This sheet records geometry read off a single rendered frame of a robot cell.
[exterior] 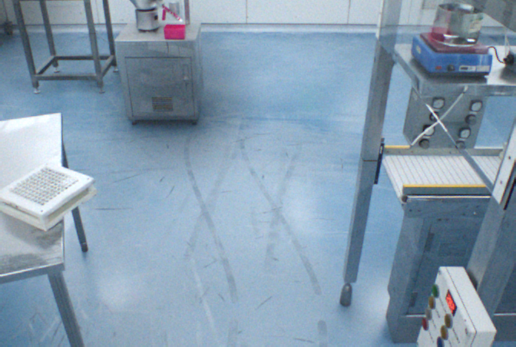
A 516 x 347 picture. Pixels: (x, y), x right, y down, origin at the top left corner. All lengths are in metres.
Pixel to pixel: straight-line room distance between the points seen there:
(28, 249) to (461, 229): 1.57
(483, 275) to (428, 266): 1.05
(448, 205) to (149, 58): 2.71
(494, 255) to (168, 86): 3.25
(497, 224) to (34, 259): 1.29
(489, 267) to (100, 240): 2.35
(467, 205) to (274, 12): 5.12
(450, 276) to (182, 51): 3.09
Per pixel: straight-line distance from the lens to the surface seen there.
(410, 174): 1.87
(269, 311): 2.49
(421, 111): 1.55
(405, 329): 2.39
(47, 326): 2.61
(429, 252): 2.05
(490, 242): 1.02
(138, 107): 4.07
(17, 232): 1.76
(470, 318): 1.01
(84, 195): 1.80
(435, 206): 1.83
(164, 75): 3.91
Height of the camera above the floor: 1.90
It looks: 32 degrees down
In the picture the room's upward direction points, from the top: 1 degrees clockwise
